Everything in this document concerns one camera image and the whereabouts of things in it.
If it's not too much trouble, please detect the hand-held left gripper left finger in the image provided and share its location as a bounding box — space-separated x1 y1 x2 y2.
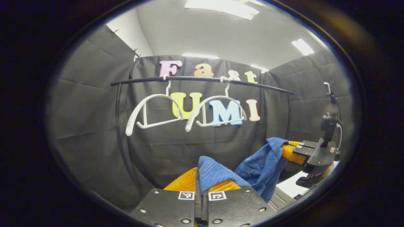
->
129 167 202 227

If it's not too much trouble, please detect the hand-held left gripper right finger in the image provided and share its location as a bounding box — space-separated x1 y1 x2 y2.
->
202 180 276 227

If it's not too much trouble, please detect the blue corduroy jacket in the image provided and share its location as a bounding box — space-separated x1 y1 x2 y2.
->
198 137 289 203

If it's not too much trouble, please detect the white plastic hanger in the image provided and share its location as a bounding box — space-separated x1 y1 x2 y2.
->
185 76 247 132
126 76 183 137

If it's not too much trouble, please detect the black metal clothes rack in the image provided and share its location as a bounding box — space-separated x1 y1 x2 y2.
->
110 76 294 189

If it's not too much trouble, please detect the white flat panel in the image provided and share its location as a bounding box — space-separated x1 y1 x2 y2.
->
276 171 313 200

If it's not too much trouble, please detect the black backdrop cloth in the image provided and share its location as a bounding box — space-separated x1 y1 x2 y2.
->
47 25 354 212

